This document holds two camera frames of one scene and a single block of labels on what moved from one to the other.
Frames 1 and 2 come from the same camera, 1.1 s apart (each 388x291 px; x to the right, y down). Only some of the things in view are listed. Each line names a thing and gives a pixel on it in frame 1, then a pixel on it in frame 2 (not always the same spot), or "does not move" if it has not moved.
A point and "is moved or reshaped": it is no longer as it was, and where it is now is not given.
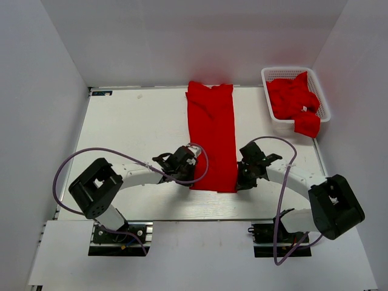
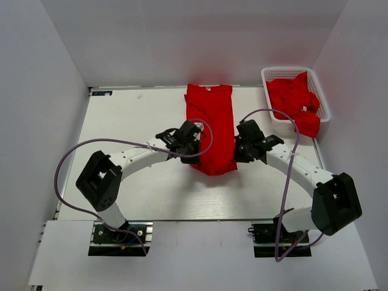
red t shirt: x=211 y=119 is moved or reshaped
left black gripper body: x=186 y=173 to x=191 y=148
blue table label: x=102 y=93 does not move
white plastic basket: x=290 y=73 does not move
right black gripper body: x=247 y=177 to x=242 y=152
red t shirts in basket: x=291 y=99 does not move
